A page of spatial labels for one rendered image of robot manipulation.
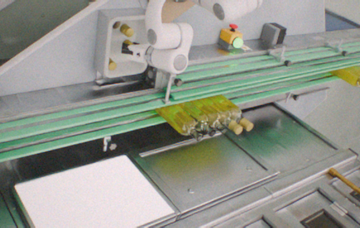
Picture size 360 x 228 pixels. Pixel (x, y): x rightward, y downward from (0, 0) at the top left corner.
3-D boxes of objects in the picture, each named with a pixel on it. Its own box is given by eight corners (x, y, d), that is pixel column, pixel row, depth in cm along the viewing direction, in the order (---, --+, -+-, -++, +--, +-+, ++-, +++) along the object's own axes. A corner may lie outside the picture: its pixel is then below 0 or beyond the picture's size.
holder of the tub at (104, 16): (92, 80, 153) (102, 90, 148) (98, 9, 139) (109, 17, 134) (131, 74, 163) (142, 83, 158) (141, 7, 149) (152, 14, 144)
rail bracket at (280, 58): (264, 54, 186) (285, 67, 178) (268, 39, 183) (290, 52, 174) (269, 53, 189) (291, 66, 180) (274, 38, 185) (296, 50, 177)
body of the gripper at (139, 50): (143, 68, 131) (126, 62, 139) (169, 65, 137) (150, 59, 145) (143, 45, 128) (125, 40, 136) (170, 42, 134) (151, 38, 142)
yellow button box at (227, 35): (217, 42, 183) (228, 49, 178) (221, 26, 179) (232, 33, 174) (228, 41, 187) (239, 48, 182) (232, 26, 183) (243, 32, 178)
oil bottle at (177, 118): (152, 109, 161) (184, 139, 148) (154, 96, 158) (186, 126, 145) (164, 106, 164) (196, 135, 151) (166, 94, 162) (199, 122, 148)
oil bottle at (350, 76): (326, 71, 229) (369, 95, 211) (330, 62, 226) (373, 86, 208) (332, 69, 232) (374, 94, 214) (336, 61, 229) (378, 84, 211)
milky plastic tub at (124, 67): (93, 68, 150) (104, 79, 145) (98, 9, 139) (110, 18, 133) (134, 63, 160) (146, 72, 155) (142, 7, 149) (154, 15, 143)
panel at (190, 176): (8, 190, 127) (49, 272, 106) (7, 183, 126) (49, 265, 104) (221, 130, 179) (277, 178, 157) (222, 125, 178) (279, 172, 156)
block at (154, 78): (143, 81, 160) (153, 89, 155) (146, 59, 155) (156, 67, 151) (150, 80, 162) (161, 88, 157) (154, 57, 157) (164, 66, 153)
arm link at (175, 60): (172, 25, 117) (198, 23, 123) (152, 20, 125) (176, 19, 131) (170, 76, 122) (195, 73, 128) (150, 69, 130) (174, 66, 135)
